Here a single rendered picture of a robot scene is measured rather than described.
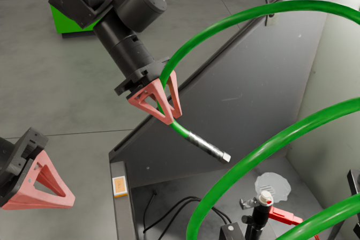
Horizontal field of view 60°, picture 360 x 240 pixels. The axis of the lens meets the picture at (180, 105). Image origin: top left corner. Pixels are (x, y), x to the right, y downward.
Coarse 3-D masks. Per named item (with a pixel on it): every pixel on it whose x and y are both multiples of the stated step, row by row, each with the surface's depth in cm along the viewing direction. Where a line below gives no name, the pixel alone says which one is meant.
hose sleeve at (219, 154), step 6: (192, 132) 57; (186, 138) 57; (192, 138) 57; (198, 138) 57; (198, 144) 57; (204, 144) 58; (210, 144) 58; (204, 150) 58; (210, 150) 58; (216, 150) 58; (216, 156) 59
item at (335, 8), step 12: (300, 0) 40; (312, 0) 40; (240, 12) 42; (252, 12) 42; (264, 12) 41; (276, 12) 41; (336, 12) 40; (348, 12) 40; (216, 24) 44; (228, 24) 43; (204, 36) 45; (180, 48) 47; (192, 48) 46; (180, 60) 48; (168, 72) 49; (180, 132) 56
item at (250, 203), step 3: (255, 198) 54; (243, 201) 53; (246, 201) 53; (249, 201) 53; (252, 201) 53; (246, 204) 53; (249, 204) 53; (252, 204) 53; (255, 204) 53; (258, 204) 53; (246, 207) 52; (249, 207) 52
